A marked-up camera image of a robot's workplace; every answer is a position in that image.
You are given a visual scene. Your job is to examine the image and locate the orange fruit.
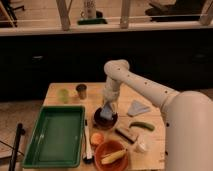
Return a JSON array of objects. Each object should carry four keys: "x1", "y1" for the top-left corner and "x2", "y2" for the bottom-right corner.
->
[{"x1": 90, "y1": 133, "x2": 104, "y2": 146}]

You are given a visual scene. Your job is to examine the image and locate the yellow corn cob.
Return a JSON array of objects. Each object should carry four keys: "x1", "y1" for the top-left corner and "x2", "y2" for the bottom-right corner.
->
[{"x1": 101, "y1": 149, "x2": 126, "y2": 165}]

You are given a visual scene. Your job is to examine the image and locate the green translucent cup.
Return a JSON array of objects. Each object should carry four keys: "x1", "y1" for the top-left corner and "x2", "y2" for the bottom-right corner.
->
[{"x1": 57, "y1": 89, "x2": 69, "y2": 104}]

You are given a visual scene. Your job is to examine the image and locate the green cucumber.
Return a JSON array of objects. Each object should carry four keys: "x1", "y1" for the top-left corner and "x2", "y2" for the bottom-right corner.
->
[{"x1": 129, "y1": 122, "x2": 155, "y2": 131}]

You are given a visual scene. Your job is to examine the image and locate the green dustpan with bottle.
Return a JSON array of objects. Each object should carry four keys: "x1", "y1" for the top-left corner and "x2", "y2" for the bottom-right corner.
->
[{"x1": 78, "y1": 0, "x2": 107, "y2": 25}]

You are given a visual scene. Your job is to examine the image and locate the brown cup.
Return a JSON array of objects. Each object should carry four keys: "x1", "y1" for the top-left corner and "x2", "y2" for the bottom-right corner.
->
[{"x1": 76, "y1": 84, "x2": 87, "y2": 100}]

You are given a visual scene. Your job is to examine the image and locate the green plastic tray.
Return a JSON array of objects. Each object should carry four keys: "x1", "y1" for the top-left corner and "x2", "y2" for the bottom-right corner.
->
[{"x1": 23, "y1": 106, "x2": 85, "y2": 169}]

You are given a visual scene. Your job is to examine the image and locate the blue sponge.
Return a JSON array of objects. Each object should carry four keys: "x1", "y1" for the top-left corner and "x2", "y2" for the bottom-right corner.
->
[{"x1": 100, "y1": 104, "x2": 113, "y2": 120}]

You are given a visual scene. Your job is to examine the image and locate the black stand pole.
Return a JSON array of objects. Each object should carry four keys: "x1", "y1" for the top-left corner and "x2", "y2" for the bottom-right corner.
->
[{"x1": 8, "y1": 123, "x2": 25, "y2": 171}]

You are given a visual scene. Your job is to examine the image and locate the dark purple bowl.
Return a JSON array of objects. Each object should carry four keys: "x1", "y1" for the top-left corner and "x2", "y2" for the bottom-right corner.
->
[{"x1": 94, "y1": 108, "x2": 118, "y2": 130}]

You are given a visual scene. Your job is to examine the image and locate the orange bowl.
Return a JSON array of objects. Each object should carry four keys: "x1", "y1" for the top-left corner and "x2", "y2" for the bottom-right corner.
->
[{"x1": 94, "y1": 140, "x2": 128, "y2": 171}]

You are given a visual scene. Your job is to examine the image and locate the white handled utensil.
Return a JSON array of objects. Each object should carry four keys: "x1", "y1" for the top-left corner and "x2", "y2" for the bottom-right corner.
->
[{"x1": 83, "y1": 123, "x2": 94, "y2": 164}]

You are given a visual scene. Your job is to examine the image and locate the brown scrubbing brush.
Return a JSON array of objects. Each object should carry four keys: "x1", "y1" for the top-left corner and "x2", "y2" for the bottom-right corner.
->
[{"x1": 115, "y1": 127, "x2": 138, "y2": 143}]

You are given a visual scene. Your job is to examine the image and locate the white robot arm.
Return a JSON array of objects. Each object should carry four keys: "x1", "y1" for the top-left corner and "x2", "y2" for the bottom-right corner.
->
[{"x1": 103, "y1": 60, "x2": 213, "y2": 171}]

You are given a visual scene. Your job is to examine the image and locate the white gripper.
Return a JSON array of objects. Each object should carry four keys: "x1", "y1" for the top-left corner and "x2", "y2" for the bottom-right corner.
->
[{"x1": 103, "y1": 88, "x2": 120, "y2": 109}]

